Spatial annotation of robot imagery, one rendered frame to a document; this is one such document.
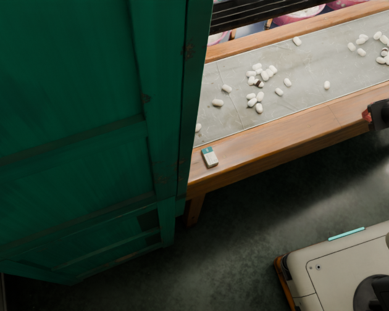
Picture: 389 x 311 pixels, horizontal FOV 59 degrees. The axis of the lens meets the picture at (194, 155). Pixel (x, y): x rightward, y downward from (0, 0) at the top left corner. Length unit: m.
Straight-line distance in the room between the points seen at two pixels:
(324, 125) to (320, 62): 0.29
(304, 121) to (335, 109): 0.13
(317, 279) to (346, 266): 0.14
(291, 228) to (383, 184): 0.61
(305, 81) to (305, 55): 0.12
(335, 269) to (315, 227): 0.37
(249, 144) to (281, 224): 0.84
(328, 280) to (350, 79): 0.82
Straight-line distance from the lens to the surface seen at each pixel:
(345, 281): 1.65
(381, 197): 2.17
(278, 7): 1.06
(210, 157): 1.07
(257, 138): 1.14
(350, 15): 1.61
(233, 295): 1.78
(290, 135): 1.18
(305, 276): 1.58
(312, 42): 1.48
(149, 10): 0.37
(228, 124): 1.18
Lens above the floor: 1.76
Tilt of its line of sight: 66 degrees down
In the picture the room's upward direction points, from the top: 9 degrees clockwise
